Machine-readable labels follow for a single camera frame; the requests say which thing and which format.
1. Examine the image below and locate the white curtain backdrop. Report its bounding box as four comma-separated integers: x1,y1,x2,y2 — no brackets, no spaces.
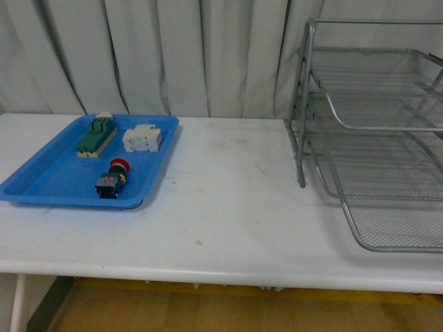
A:
1,1,442,118

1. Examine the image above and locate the blue plastic tray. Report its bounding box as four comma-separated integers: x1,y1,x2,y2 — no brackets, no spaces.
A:
1,115,179,208

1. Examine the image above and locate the white table leg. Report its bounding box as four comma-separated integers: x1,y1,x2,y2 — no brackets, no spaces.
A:
9,274,28,332

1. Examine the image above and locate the silver mesh three-tier rack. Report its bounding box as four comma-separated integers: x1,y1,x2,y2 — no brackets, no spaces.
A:
285,18,442,253

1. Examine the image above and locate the white circuit breaker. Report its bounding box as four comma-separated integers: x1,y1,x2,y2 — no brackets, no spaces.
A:
122,124,163,152

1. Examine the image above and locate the red emergency stop button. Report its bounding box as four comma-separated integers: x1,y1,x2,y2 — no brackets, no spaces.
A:
95,158,131,199

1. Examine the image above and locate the green knife switch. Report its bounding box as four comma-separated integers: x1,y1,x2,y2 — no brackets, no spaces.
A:
75,112,118,158

